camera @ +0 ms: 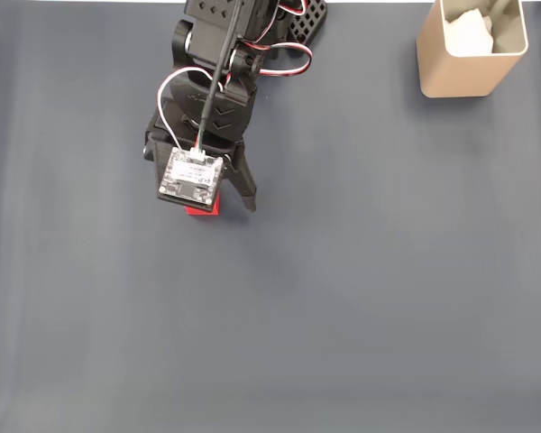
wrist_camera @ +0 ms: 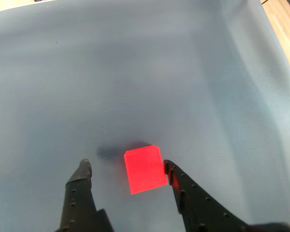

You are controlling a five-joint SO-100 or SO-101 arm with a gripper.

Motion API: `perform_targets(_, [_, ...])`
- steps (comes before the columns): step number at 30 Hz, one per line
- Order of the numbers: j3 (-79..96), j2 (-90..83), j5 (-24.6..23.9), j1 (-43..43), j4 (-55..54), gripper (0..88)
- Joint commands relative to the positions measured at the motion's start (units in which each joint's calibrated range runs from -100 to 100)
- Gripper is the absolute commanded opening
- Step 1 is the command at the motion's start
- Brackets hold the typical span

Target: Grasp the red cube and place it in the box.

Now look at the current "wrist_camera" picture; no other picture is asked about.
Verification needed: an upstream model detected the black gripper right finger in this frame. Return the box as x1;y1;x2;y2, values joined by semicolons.
163;159;248;232

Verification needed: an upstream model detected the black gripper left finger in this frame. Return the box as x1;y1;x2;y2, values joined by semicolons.
55;158;115;232

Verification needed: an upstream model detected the red cube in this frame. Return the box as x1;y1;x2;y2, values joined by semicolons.
123;145;168;195

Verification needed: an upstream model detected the dark blue-grey mat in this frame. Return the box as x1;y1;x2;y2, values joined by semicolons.
0;0;290;232

